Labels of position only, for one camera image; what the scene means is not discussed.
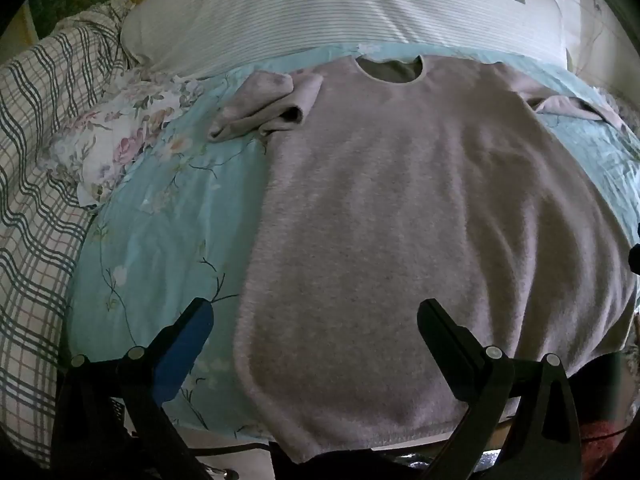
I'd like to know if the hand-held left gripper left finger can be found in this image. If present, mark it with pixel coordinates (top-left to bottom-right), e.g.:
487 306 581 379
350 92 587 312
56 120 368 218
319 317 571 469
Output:
50 298 216 480

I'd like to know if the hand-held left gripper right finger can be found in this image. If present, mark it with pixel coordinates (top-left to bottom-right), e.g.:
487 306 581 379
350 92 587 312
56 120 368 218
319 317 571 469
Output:
416 298 583 480

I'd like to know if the plaid cloth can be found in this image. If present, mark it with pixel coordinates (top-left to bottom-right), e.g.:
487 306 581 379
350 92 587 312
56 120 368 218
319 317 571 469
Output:
0 7 131 468

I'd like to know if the glossy white wardrobe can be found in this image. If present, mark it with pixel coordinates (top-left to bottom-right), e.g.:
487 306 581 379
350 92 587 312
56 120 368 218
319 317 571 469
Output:
520 0 640 106

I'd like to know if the light blue floral bedsheet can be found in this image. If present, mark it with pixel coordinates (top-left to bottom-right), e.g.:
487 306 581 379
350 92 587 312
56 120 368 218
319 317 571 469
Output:
65 42 640 436

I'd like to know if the white floral pillow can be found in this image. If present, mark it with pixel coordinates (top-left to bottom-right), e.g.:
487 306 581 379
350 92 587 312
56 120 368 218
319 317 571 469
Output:
47 72 206 208

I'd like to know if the pink fuzzy sweater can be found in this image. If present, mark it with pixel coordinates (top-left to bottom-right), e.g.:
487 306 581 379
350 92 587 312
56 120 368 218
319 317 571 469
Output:
207 54 638 463

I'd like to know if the red cloth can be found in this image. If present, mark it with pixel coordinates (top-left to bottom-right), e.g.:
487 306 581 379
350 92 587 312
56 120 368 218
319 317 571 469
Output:
580 420 627 480

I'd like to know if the white striped blanket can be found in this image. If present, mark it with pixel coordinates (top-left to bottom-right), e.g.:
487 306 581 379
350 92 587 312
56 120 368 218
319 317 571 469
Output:
120 0 568 78

